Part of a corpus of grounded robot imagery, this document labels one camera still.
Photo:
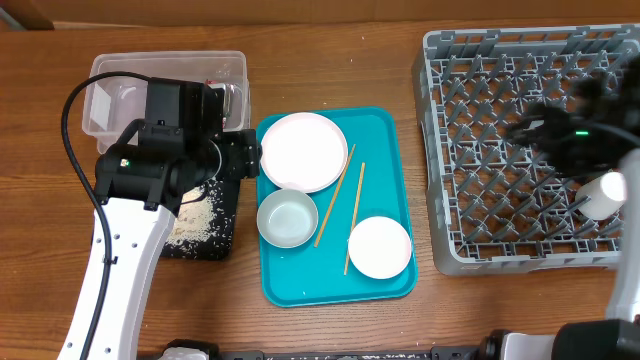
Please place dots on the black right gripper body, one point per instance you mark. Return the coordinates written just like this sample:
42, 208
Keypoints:
562, 142

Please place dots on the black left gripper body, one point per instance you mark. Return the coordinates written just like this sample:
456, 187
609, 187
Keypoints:
236, 158

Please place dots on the white paper cup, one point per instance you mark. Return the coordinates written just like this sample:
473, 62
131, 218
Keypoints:
606, 194

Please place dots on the cooked white rice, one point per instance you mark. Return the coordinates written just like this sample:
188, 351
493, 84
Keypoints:
202, 220

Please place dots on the pink round plate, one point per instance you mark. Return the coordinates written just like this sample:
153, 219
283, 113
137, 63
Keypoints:
304, 151

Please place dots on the grey bowl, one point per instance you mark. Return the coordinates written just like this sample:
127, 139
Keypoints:
287, 218

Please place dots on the wooden chopstick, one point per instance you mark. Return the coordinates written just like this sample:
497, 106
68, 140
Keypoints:
354, 215
334, 197

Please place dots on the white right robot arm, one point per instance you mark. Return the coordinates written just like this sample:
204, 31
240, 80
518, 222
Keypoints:
602, 133

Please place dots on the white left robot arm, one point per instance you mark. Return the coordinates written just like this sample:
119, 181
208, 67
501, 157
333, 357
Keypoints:
140, 180

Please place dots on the clear plastic waste bin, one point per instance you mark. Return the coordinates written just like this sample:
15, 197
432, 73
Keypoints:
112, 103

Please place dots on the grey dishwasher rack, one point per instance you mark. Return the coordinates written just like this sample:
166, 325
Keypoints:
495, 207

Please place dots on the black waste tray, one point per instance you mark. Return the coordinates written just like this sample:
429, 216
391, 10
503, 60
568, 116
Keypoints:
208, 252

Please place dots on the teal serving tray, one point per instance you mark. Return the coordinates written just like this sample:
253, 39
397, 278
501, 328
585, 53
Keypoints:
318, 274

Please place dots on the black mounting rail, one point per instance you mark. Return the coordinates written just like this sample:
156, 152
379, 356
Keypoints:
191, 349

